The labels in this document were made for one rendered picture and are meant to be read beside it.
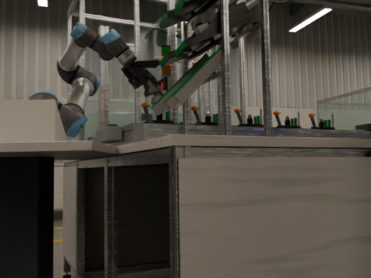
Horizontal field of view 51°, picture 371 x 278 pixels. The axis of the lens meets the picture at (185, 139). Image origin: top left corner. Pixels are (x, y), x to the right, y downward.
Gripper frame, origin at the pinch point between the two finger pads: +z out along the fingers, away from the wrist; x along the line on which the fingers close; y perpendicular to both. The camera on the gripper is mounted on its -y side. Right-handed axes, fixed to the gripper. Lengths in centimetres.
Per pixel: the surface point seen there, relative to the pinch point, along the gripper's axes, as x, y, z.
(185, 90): 48.0, 13.2, 0.3
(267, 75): 53, -14, 15
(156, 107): 20.3, 14.1, 1.5
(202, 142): 75, 32, 10
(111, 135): 1.8, 30.7, 0.1
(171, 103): 35.3, 14.5, 2.1
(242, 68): -81, -104, 34
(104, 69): -106, -24, -29
